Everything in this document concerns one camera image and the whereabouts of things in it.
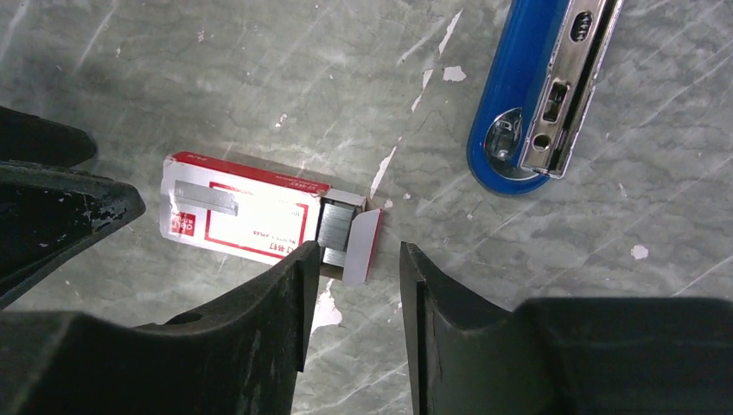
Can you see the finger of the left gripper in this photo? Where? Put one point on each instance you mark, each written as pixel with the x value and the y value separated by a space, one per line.
pixel 51 214
pixel 31 139

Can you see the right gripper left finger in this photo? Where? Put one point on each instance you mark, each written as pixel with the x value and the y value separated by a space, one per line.
pixel 237 354

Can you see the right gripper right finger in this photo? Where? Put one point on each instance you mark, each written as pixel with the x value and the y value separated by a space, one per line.
pixel 552 355

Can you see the red staples box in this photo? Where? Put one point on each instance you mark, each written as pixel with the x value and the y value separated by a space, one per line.
pixel 258 214

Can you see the blue black stapler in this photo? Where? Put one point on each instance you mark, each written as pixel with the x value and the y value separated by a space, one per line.
pixel 538 91

